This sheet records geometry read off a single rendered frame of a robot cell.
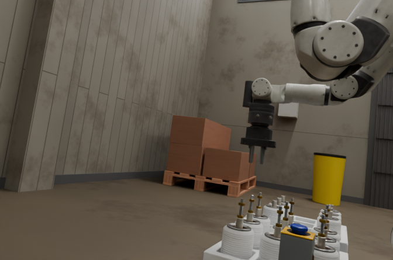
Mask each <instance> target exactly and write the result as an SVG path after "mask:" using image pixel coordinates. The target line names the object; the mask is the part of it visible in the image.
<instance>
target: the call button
mask: <svg viewBox="0 0 393 260"><path fill-rule="evenodd" d="M290 228H291V229H292V230H291V231H292V232H294V233H298V234H306V232H307V231H308V227H307V226H303V225H301V224H290Z"/></svg>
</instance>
